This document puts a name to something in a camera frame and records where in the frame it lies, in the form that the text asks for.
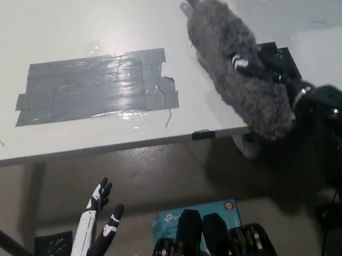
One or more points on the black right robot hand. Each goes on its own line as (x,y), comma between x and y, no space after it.
(270,68)

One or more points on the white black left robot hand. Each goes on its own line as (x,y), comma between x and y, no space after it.
(87,234)

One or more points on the black robot torso blocks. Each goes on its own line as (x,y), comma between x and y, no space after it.
(212,241)

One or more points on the black floor tape patch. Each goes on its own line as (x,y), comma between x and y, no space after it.
(52,246)

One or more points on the dark table leg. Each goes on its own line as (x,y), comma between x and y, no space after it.
(11,242)

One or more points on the teal router box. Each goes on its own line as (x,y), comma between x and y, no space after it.
(167,221)

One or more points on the white shoe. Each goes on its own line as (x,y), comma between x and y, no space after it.
(248,149)

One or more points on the small black tape strip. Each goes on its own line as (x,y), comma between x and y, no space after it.
(203,134)

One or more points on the grey duct tape patch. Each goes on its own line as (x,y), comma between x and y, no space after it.
(93,87)

